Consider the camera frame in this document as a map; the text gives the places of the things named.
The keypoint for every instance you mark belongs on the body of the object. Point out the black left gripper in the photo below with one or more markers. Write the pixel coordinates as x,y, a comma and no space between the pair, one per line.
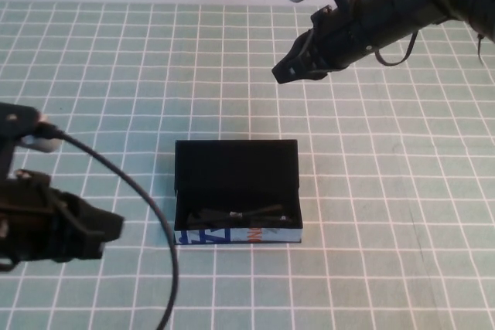
35,218

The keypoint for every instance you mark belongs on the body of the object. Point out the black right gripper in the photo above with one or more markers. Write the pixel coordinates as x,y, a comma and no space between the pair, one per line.
340,40

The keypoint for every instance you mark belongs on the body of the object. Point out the black sunglasses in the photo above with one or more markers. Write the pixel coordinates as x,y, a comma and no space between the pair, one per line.
216,217

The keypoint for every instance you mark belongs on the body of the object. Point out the black printed glasses case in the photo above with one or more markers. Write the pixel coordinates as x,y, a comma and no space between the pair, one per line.
232,167

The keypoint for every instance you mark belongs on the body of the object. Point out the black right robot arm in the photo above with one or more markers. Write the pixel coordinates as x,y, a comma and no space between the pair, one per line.
406,5

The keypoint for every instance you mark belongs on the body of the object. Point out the green checked tablecloth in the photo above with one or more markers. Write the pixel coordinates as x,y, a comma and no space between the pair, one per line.
348,191

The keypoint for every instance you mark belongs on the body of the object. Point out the left wrist camera silver lens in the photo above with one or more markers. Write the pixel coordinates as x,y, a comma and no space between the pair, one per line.
42,142

